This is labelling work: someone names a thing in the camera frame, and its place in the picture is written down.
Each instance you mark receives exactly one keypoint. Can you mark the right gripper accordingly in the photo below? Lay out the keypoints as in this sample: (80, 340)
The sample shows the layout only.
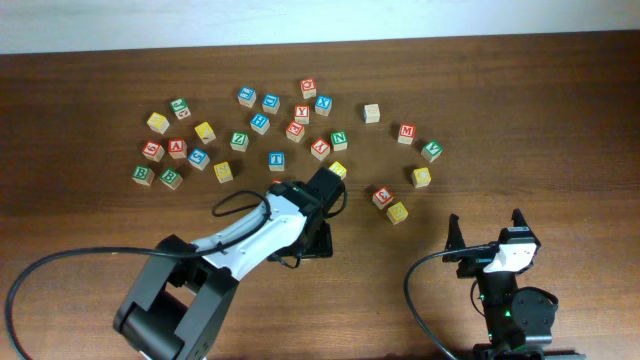
(472, 264)

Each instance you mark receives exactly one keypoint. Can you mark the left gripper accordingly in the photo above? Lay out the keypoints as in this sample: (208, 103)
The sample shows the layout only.
(323, 245)

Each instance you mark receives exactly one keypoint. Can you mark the yellow S block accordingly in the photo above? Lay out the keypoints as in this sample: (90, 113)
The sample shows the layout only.
(223, 172)

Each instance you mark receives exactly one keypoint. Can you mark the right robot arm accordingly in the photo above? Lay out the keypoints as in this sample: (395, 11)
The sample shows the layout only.
(519, 320)

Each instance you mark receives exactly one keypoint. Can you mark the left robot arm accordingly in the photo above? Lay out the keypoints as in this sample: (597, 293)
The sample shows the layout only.
(176, 307)

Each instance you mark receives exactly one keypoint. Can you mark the yellow block centre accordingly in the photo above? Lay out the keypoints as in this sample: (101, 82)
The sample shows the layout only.
(338, 169)

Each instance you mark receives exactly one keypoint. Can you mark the red 3 block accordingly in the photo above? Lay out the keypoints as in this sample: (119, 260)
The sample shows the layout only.
(382, 197)

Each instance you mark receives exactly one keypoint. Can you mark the yellow C block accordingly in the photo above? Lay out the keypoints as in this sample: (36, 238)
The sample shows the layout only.
(421, 177)

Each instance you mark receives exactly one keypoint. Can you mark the yellow block lower right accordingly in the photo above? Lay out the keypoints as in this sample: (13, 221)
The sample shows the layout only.
(397, 213)

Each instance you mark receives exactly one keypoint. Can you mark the blue T block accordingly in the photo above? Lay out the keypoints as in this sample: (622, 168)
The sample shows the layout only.
(276, 161)

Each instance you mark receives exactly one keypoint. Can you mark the red Y block lower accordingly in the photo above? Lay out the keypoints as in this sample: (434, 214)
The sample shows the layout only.
(320, 149)

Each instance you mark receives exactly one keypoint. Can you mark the red y block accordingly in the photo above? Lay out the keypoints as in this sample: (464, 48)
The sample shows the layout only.
(302, 114)
(320, 149)

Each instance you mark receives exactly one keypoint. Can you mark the green V block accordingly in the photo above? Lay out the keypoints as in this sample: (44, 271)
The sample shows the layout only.
(431, 151)

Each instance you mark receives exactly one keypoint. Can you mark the green N block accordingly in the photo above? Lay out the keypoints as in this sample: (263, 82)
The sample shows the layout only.
(339, 140)

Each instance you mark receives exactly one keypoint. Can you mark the red E block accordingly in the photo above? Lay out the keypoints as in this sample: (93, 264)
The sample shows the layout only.
(295, 131)

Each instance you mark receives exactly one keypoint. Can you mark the red M block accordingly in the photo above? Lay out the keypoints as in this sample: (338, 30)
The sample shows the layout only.
(406, 134)

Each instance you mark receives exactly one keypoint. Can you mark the green Z block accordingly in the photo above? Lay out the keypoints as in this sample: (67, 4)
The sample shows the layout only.
(239, 141)

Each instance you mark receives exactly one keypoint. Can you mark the blue H block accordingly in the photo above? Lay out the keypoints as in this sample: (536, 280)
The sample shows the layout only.
(260, 123)

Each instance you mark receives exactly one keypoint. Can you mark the red Y block upper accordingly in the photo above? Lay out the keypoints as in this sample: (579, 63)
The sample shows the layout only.
(302, 114)

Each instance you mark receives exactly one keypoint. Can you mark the blue X block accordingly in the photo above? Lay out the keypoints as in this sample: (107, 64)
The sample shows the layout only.
(323, 105)

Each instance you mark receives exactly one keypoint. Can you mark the plain wooden block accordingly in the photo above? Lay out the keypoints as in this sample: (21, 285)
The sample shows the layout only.
(371, 113)

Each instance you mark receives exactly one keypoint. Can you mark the blue D block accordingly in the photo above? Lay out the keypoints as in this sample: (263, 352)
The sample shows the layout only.
(271, 103)

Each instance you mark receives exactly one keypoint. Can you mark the yellow block middle left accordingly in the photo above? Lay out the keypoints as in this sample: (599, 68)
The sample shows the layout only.
(205, 132)

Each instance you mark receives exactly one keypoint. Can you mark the red Q block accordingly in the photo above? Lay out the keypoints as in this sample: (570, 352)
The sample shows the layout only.
(308, 88)

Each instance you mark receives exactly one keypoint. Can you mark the green b block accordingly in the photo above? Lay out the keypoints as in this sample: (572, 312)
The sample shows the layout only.
(171, 178)
(143, 175)

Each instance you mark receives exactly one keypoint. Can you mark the blue L block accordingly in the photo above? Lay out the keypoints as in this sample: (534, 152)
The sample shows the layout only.
(247, 96)

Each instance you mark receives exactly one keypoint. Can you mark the red A block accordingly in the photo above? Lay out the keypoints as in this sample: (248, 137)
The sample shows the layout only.
(177, 148)

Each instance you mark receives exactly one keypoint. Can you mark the green B block far left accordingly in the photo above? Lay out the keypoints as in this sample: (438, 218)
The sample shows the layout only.
(143, 175)

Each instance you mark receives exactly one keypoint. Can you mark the red 6 block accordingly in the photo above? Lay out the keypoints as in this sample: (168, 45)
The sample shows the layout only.
(153, 151)

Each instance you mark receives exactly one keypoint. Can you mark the green J block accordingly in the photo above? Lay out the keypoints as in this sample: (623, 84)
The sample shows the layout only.
(180, 108)

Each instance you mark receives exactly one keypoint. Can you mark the yellow block upper left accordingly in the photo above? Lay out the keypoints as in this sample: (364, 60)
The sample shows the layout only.
(158, 123)

